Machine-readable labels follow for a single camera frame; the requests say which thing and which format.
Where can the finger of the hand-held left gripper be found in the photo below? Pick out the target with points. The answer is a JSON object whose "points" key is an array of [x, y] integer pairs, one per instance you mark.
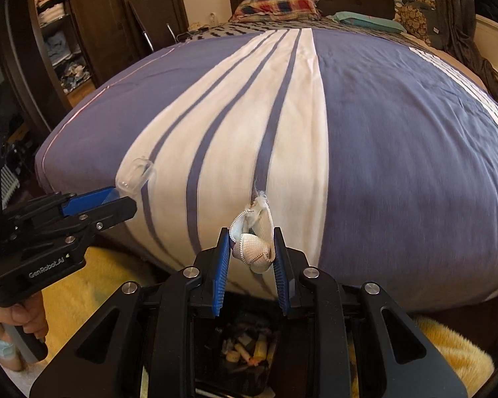
{"points": [[91, 201], [108, 213]]}

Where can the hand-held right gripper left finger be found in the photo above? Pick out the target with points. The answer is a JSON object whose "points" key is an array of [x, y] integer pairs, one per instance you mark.
{"points": [[220, 273]]}

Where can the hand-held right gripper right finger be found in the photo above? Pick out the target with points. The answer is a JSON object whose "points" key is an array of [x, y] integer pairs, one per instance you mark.
{"points": [[280, 277]]}

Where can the pile of mixed wrappers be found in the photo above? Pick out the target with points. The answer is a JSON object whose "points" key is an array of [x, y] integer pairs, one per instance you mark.
{"points": [[249, 348]]}

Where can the black waste bin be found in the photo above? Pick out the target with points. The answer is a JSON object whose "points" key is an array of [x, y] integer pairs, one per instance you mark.
{"points": [[207, 373]]}

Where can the person's left forearm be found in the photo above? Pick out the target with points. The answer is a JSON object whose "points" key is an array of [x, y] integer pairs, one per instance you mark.
{"points": [[2, 344]]}

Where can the person's left hand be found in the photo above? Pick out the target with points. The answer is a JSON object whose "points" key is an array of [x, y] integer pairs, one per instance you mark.
{"points": [[31, 319]]}

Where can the yellow fluffy rug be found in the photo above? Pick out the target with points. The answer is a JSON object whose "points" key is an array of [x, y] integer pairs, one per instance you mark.
{"points": [[108, 273]]}

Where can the blue white striped blanket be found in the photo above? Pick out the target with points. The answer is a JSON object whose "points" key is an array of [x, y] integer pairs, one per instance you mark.
{"points": [[398, 174]]}

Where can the stack of folded clothes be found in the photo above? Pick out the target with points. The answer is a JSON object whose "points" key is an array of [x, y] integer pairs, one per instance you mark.
{"points": [[56, 29]]}

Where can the dark metal pole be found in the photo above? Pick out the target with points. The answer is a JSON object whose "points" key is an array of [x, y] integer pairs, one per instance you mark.
{"points": [[141, 29]]}

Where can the dark wooden wardrobe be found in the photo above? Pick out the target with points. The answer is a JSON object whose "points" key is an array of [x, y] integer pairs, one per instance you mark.
{"points": [[108, 16]]}

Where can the silver metal pole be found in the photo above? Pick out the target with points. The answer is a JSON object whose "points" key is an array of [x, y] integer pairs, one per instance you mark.
{"points": [[172, 34]]}

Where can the grey patterned bed sheet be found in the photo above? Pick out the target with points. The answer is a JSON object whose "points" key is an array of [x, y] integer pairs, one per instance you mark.
{"points": [[240, 29]]}

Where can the plaid pillow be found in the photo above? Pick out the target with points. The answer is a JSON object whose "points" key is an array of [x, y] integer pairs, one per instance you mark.
{"points": [[274, 6]]}

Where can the teal pillow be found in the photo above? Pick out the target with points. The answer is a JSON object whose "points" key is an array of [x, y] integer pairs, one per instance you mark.
{"points": [[365, 20]]}

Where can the beige bed sheet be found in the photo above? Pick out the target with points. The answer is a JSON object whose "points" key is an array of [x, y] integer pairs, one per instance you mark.
{"points": [[473, 74]]}

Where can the brown patterned cushion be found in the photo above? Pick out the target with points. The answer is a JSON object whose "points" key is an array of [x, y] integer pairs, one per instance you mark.
{"points": [[415, 16]]}

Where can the white storage box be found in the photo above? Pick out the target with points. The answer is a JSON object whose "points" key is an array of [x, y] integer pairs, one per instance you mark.
{"points": [[494, 41]]}

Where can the brown hanging curtain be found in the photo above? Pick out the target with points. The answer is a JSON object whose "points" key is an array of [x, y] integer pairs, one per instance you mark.
{"points": [[456, 8]]}

